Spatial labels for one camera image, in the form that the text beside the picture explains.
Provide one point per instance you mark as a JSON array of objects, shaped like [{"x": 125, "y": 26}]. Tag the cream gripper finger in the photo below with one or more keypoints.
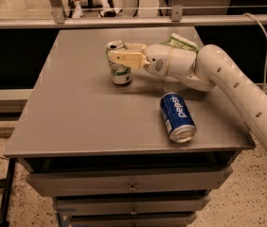
[
  {"x": 130, "y": 59},
  {"x": 132, "y": 47}
]

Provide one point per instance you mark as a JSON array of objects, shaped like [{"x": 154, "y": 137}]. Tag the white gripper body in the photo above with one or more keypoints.
[{"x": 156, "y": 60}]

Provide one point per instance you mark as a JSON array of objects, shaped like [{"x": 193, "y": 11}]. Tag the silver green 7up can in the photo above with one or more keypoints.
[{"x": 120, "y": 74}]

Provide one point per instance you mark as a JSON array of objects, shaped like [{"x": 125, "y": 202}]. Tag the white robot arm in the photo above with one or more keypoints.
[{"x": 202, "y": 69}]

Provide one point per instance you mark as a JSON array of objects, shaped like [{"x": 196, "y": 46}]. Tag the blue pepsi can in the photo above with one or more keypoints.
[{"x": 178, "y": 121}]

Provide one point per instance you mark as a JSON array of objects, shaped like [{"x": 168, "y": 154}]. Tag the green chip bag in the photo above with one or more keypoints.
[{"x": 176, "y": 41}]

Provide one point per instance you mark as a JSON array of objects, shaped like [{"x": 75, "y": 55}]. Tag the person's right white shoe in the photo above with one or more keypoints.
[{"x": 105, "y": 4}]

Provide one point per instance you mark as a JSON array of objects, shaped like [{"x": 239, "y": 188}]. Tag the person's white shoe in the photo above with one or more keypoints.
[
  {"x": 105, "y": 4},
  {"x": 77, "y": 13}
]

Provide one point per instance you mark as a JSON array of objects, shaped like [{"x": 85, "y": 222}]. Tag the person's left white shoe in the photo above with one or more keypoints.
[{"x": 77, "y": 13}]

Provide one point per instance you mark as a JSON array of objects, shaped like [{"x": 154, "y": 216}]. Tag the grey metal railing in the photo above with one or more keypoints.
[{"x": 20, "y": 14}]

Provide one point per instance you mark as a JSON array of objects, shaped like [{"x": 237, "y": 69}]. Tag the grey drawer cabinet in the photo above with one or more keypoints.
[{"x": 77, "y": 120}]

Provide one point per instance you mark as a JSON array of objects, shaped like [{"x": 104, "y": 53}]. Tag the middle grey drawer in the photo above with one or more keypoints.
[{"x": 131, "y": 205}]

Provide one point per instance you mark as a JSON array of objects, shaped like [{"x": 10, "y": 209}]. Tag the grey drawer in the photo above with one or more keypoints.
[
  {"x": 179, "y": 219},
  {"x": 131, "y": 205},
  {"x": 128, "y": 181}
]

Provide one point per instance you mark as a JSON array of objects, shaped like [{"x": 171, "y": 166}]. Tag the top grey drawer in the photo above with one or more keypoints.
[{"x": 128, "y": 181}]

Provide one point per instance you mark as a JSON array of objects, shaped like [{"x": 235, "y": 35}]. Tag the bottom grey drawer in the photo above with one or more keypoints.
[{"x": 179, "y": 219}]

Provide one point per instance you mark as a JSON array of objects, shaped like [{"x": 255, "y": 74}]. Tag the black stand leg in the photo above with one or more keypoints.
[{"x": 6, "y": 185}]

